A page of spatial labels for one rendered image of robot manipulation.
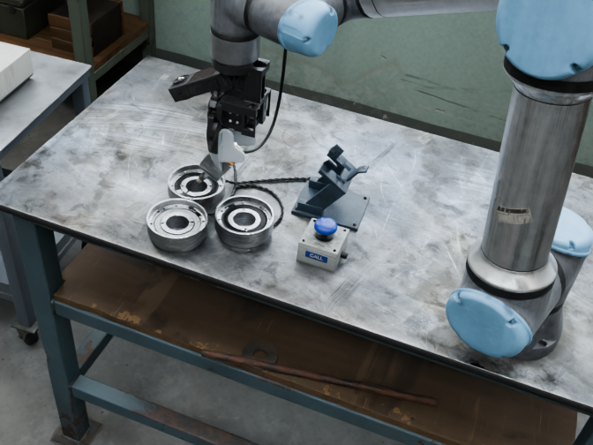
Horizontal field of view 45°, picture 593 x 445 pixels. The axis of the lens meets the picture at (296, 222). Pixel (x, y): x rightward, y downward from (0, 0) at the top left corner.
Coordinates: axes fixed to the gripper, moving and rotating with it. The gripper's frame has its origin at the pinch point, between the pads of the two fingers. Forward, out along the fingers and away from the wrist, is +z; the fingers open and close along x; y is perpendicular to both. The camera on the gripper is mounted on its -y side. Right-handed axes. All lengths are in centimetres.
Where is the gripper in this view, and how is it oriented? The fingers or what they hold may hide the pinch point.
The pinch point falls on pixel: (220, 158)
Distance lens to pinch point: 125.2
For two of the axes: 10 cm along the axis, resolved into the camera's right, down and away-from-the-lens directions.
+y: 9.5, 2.6, -1.8
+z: -0.8, 7.5, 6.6
